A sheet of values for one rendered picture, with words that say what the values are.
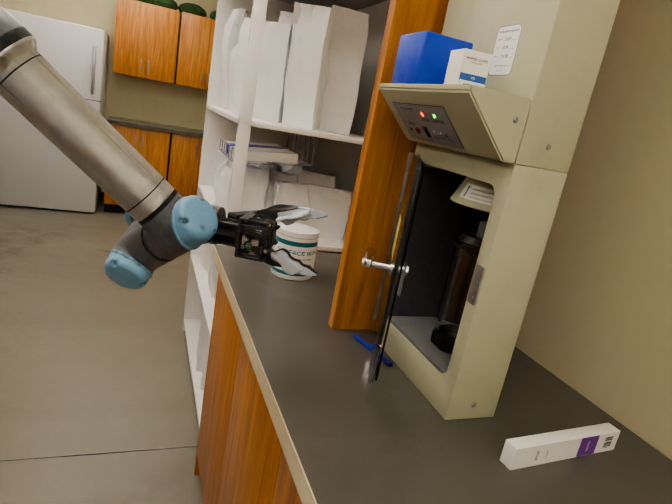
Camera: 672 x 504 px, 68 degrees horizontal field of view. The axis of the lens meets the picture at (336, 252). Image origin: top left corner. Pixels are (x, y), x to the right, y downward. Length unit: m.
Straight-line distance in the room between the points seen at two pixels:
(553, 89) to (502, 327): 0.40
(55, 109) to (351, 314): 0.77
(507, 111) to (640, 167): 0.49
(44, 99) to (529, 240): 0.75
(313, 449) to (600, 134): 0.95
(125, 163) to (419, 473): 0.63
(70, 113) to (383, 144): 0.63
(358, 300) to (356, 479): 0.53
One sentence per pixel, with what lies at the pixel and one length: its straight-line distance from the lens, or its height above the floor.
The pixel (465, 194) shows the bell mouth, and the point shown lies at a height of 1.34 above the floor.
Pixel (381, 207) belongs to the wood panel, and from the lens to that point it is 1.15.
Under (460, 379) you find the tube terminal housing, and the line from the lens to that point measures 0.94.
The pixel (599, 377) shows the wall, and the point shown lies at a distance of 1.28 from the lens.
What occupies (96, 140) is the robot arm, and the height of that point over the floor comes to 1.34.
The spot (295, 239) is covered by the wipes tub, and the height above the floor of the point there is 1.07.
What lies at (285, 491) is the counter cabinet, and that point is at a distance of 0.97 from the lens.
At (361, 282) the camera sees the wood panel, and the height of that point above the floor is 1.06.
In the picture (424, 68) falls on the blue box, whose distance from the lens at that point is 0.94.
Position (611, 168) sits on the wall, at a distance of 1.29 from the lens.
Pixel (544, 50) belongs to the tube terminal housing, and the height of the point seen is 1.58.
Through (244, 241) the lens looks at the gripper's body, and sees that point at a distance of 0.89.
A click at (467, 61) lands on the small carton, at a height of 1.55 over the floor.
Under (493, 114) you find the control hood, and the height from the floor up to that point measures 1.48.
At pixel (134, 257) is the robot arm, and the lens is 0.87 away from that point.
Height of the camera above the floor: 1.43
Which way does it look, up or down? 15 degrees down
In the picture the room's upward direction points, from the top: 11 degrees clockwise
